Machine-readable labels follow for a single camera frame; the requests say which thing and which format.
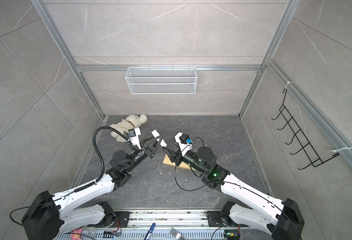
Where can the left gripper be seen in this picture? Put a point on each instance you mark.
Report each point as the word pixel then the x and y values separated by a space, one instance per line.
pixel 149 149

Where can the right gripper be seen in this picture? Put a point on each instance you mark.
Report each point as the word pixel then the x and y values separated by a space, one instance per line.
pixel 175 156

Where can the white glue stick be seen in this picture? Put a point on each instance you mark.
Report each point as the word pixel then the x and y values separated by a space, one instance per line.
pixel 159 139

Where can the yellow envelope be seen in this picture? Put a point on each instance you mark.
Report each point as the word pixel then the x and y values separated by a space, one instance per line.
pixel 167 161

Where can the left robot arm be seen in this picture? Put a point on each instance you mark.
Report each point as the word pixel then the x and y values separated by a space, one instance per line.
pixel 53 214

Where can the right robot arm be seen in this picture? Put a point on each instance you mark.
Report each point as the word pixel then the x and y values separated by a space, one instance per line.
pixel 248 192

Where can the white teddy bear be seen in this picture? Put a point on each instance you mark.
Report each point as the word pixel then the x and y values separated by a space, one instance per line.
pixel 130 122

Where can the blue marker pen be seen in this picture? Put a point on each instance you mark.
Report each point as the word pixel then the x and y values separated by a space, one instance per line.
pixel 150 232

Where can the silver fork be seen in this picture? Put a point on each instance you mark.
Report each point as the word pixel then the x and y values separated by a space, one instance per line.
pixel 176 234

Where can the pink object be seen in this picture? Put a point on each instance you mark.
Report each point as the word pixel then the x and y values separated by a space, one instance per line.
pixel 76 235

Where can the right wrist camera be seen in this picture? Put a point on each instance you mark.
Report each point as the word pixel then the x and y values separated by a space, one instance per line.
pixel 184 142

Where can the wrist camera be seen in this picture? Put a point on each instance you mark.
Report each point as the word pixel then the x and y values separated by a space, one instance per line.
pixel 134 137
pixel 184 142

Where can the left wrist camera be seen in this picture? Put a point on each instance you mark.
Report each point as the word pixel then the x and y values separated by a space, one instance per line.
pixel 134 137

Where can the white wire mesh basket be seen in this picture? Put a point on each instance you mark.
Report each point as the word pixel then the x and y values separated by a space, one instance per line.
pixel 161 80

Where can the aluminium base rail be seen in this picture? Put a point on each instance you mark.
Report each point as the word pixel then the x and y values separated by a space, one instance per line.
pixel 170 222

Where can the black wire hook rack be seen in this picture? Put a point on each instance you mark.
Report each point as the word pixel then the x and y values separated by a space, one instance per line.
pixel 299 136

